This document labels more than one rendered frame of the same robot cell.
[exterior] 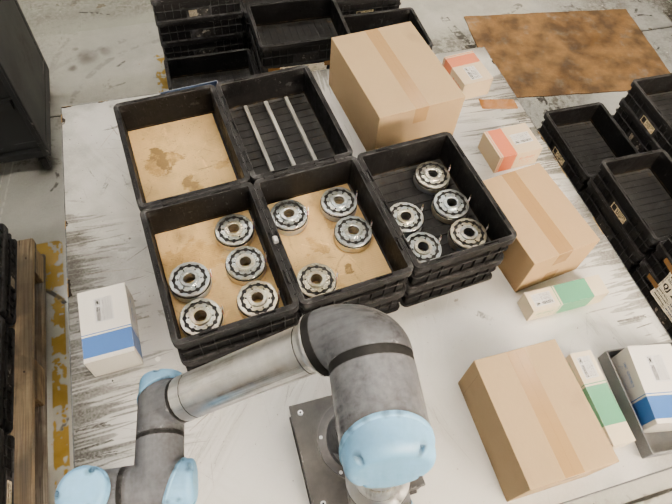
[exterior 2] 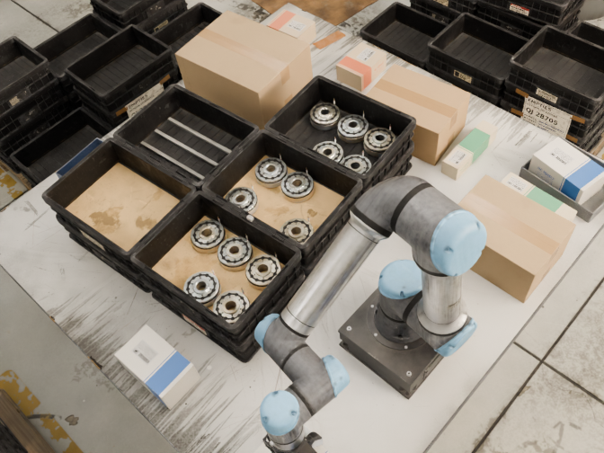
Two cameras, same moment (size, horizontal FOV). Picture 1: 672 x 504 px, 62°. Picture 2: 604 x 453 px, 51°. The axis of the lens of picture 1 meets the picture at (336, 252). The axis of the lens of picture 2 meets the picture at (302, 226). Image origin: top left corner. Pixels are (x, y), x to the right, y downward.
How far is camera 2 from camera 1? 0.58 m
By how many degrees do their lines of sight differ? 11
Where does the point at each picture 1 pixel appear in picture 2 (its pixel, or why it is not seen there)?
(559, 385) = (509, 201)
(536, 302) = (455, 162)
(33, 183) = not seen: outside the picture
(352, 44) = (195, 49)
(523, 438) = (509, 247)
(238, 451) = not seen: hidden behind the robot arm
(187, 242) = (176, 265)
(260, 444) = not seen: hidden behind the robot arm
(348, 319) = (386, 188)
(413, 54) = (248, 33)
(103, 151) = (38, 246)
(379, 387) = (433, 208)
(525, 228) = (415, 113)
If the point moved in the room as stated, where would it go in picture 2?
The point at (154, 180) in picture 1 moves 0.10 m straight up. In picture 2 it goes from (112, 236) to (101, 217)
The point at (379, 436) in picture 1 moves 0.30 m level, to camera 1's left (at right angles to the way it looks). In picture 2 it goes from (452, 230) to (301, 302)
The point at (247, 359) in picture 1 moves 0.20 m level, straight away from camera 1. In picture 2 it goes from (331, 260) to (261, 209)
